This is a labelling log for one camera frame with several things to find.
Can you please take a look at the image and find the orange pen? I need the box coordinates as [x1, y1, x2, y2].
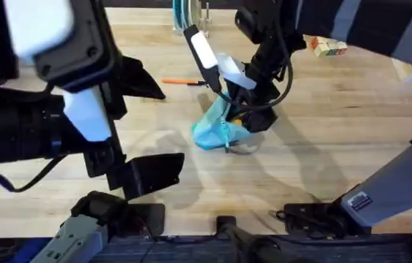
[161, 77, 207, 87]

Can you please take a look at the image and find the left wrist plate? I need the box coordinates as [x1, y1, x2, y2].
[3, 0, 118, 93]

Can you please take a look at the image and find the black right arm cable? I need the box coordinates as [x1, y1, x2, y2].
[213, 21, 294, 113]

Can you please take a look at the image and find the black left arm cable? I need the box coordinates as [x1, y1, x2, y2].
[0, 155, 69, 194]

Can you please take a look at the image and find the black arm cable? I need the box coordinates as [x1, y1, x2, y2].
[0, 155, 69, 194]
[213, 21, 294, 113]

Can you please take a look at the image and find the teal plate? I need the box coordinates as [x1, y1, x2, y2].
[172, 0, 192, 34]

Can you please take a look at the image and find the turquoise soft zip bag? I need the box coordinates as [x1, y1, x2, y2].
[191, 91, 265, 153]

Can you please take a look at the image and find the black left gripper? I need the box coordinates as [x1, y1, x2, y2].
[0, 54, 129, 180]

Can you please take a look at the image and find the coloured toy blocks heap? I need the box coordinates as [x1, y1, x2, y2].
[310, 35, 348, 58]

